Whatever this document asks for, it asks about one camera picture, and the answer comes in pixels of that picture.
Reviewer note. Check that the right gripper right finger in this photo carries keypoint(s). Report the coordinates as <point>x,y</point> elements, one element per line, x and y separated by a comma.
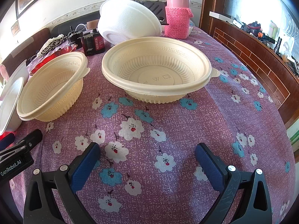
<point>254,205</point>

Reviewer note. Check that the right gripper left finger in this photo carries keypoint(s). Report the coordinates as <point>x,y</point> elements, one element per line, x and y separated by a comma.
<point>40,204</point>

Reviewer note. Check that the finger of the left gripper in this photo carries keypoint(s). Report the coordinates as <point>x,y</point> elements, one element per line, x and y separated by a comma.
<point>31,140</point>

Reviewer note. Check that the small white foam bowl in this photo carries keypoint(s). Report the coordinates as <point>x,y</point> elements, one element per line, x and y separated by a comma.
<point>10,120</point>

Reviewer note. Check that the large cream plastic bowl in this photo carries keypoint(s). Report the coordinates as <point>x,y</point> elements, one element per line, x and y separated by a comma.
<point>157,70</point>

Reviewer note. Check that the large white foam bowl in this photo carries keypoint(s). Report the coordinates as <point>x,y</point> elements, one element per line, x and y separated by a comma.
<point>121,20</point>

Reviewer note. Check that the small red gold-rimmed plate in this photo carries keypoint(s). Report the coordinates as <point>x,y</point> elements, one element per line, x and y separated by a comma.
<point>47,59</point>

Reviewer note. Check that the maroon armchair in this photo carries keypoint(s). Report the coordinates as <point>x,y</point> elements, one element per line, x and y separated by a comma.
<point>27,49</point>

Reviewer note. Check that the leopard print cloth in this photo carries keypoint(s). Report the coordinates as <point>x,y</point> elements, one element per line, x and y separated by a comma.
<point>50,44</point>

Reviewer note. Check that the purple floral tablecloth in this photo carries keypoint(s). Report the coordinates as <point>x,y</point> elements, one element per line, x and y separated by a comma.
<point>147,172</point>

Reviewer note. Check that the small black device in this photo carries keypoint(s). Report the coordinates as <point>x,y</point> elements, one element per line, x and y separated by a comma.
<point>74,38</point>

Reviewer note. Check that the dark jar with cork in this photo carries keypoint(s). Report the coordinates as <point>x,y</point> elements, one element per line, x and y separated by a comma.
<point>92,41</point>

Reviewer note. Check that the black leather sofa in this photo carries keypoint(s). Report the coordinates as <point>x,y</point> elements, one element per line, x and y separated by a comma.
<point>70,25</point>

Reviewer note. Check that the wooden brick-pattern counter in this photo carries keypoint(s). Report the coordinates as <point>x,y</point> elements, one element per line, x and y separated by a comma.
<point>265,65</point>

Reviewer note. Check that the black phone stand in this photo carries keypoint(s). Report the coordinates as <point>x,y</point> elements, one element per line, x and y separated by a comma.
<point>158,8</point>

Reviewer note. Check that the white box on counter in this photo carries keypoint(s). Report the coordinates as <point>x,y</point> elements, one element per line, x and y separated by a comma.
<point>220,17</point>

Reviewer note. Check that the pink knit-sleeved bottle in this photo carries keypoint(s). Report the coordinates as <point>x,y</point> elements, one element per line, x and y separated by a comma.
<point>178,15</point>

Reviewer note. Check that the small wall plaque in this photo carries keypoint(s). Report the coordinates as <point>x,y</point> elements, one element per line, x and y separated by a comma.
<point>15,28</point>

